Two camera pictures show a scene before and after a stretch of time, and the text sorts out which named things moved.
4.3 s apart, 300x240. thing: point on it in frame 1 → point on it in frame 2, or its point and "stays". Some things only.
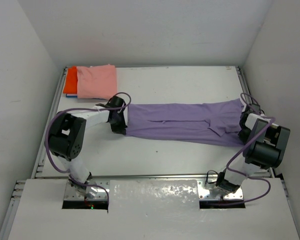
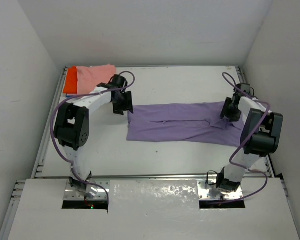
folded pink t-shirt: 97,82 stays
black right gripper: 242,137 → 225,113
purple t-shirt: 213,122 stays
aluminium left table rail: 37,167 stays
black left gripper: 122,122 → 122,101
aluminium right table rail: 249,95 stays
